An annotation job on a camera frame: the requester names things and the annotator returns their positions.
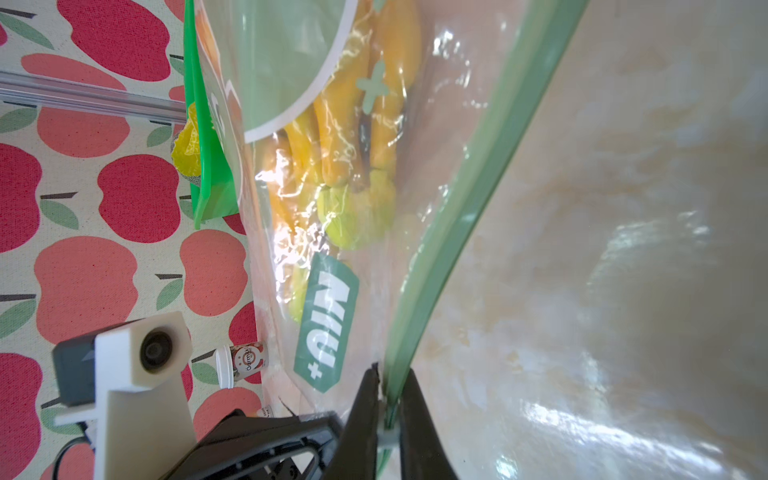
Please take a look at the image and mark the green basket with vegetables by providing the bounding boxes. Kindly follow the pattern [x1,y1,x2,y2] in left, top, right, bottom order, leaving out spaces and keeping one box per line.
[183,0,238,229]

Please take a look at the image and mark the aluminium frame post left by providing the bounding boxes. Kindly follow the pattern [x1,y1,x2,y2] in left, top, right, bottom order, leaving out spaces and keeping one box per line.
[1,72,186,124]

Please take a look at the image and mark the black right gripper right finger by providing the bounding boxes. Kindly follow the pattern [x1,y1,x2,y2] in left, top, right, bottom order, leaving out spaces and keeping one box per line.
[399,369,458,480]

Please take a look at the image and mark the bananas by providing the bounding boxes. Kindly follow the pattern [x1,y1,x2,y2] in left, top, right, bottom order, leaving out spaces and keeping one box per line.
[257,1,422,321]

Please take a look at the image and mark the small white lidded bottle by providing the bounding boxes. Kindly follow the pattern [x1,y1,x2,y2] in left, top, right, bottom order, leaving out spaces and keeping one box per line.
[214,342,268,389]

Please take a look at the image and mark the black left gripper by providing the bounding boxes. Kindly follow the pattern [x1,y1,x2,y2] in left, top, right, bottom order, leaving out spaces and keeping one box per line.
[163,409,342,479]

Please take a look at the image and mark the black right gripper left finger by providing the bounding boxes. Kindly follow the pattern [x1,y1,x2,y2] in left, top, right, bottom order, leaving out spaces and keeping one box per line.
[322,363,380,480]

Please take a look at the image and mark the yellow-green cabbage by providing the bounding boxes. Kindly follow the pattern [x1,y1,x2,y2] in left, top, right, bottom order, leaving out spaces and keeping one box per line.
[171,103,202,178]

